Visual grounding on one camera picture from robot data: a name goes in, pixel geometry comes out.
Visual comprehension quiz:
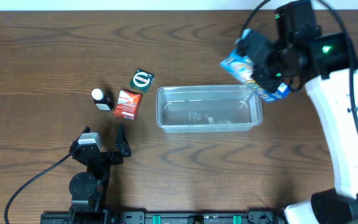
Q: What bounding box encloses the red Panadol ActiFast box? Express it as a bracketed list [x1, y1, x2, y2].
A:
[113, 90, 142, 121]

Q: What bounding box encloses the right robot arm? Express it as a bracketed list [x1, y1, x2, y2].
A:
[238, 1, 358, 223]

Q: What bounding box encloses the clear plastic container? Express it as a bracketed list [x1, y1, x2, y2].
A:
[156, 85, 263, 133]

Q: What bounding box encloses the green Zam-Buk box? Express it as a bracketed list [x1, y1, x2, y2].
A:
[130, 69, 155, 93]

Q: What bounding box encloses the dark syrup bottle white cap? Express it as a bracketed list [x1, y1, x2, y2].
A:
[91, 88, 114, 111]

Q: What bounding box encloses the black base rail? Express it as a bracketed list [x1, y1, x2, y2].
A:
[40, 206, 287, 224]

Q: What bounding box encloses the blue fever patch box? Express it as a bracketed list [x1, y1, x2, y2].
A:
[220, 50, 290, 103]

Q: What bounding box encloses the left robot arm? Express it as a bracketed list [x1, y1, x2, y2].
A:
[68, 124, 131, 224]

